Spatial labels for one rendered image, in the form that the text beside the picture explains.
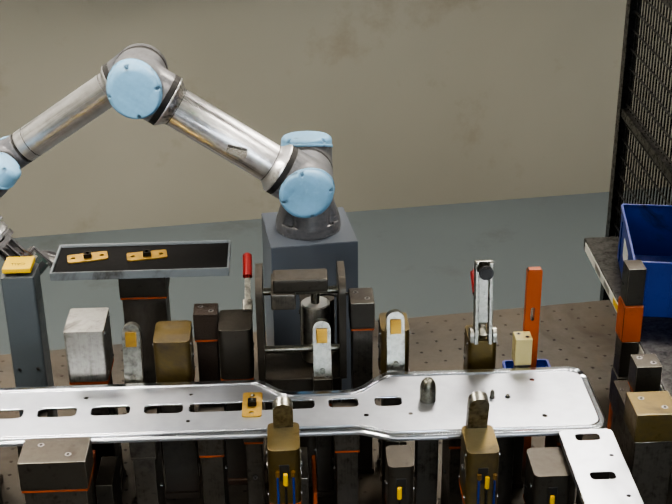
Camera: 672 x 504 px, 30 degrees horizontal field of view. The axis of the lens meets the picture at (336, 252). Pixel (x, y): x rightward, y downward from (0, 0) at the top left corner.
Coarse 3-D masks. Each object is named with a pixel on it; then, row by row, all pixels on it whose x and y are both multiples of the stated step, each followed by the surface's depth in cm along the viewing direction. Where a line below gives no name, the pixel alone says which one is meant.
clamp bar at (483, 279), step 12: (480, 264) 249; (492, 264) 248; (480, 276) 247; (492, 276) 247; (480, 288) 251; (492, 288) 250; (480, 300) 252; (492, 300) 251; (480, 312) 252; (492, 312) 251; (492, 324) 252
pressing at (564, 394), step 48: (144, 384) 249; (192, 384) 249; (240, 384) 249; (384, 384) 249; (480, 384) 248; (528, 384) 248; (576, 384) 248; (0, 432) 235; (48, 432) 235; (96, 432) 234; (144, 432) 234; (192, 432) 235; (240, 432) 235; (336, 432) 235; (384, 432) 234; (432, 432) 234; (528, 432) 234
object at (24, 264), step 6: (6, 258) 266; (12, 258) 265; (18, 258) 265; (24, 258) 265; (30, 258) 265; (6, 264) 263; (12, 264) 263; (18, 264) 263; (24, 264) 263; (30, 264) 263; (6, 270) 261; (12, 270) 261; (18, 270) 261; (24, 270) 261; (30, 270) 261
